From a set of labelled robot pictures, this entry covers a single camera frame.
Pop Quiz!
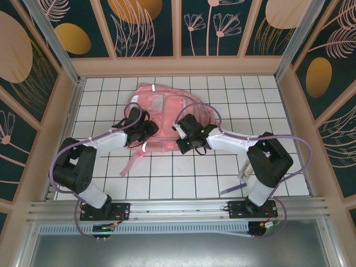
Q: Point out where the pink backpack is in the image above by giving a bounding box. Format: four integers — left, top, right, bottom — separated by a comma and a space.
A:
119, 82, 221, 177

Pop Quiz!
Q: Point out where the clear plastic supplies case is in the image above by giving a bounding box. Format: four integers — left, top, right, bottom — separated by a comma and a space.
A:
237, 162, 255, 181

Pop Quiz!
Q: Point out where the purple pen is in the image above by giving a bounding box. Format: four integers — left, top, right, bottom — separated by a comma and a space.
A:
218, 182, 248, 195

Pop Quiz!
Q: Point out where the black controller board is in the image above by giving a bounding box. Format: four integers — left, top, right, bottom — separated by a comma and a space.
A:
91, 224, 116, 240
247, 221, 279, 239

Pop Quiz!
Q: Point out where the grey metal sheet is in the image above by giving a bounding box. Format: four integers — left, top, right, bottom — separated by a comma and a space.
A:
27, 219, 334, 267

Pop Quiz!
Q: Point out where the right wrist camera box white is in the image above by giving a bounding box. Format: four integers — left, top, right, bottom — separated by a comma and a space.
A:
171, 123, 186, 139

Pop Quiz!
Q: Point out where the aluminium side rail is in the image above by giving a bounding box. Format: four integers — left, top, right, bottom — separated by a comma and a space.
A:
41, 79, 86, 201

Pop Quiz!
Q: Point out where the beige wooden enclosure frame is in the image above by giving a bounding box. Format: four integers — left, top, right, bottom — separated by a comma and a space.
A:
0, 0, 356, 223

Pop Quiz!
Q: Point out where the aluminium mounting rail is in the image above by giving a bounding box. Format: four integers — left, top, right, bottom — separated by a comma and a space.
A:
26, 196, 334, 223

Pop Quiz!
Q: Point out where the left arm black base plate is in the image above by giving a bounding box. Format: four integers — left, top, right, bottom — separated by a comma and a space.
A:
80, 202, 131, 222

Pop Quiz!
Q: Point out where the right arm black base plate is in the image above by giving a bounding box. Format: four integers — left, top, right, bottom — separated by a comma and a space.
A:
227, 199, 279, 220

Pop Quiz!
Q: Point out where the thin red black wire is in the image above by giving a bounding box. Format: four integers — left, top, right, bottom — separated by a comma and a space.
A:
111, 211, 125, 226
264, 210, 279, 223

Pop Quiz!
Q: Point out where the white slotted cable duct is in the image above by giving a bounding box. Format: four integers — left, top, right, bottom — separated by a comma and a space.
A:
38, 222, 251, 238

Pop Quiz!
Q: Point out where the dark floral wall panel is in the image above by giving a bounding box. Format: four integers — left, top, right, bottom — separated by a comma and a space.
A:
294, 0, 356, 120
0, 0, 61, 123
0, 86, 38, 202
317, 105, 356, 198
244, 0, 309, 56
100, 0, 175, 58
181, 0, 253, 56
46, 0, 110, 58

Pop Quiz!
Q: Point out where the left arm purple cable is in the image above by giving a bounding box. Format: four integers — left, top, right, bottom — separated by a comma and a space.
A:
48, 102, 152, 240

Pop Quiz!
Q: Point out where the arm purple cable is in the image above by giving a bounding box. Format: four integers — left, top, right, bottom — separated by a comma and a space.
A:
175, 102, 314, 239
48, 102, 152, 240

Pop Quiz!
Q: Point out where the aluminium corner post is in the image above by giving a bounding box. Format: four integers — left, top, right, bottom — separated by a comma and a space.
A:
23, 0, 84, 84
275, 0, 318, 80

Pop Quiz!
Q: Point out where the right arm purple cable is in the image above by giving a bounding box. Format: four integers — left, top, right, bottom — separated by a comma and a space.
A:
175, 102, 314, 239

